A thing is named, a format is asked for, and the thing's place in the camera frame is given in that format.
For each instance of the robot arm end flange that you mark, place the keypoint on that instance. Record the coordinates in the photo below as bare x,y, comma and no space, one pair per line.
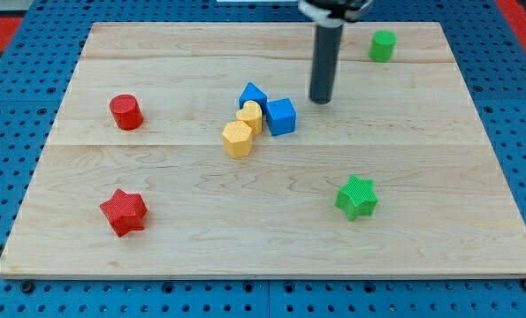
334,13

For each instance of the blue triangle block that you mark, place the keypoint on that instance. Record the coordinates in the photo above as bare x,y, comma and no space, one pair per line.
252,92

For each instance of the yellow hexagon block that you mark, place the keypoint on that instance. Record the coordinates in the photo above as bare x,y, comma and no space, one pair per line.
238,139

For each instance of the yellow heart block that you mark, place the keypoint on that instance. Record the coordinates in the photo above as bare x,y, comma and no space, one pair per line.
252,115

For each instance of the blue cube block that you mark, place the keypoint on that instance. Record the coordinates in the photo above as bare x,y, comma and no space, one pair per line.
281,116

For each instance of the light wooden board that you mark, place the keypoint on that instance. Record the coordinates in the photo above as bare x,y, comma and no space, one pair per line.
444,209

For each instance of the green star block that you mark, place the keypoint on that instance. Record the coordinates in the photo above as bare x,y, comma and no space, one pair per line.
357,197

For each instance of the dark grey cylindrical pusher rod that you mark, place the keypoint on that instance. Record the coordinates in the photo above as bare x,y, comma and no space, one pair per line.
324,63

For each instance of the red star block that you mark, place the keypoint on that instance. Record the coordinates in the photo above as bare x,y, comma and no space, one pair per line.
124,212

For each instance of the red cylinder block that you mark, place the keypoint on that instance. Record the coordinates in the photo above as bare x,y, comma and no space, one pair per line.
126,112

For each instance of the green cylinder block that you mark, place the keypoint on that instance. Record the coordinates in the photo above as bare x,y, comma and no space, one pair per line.
382,46

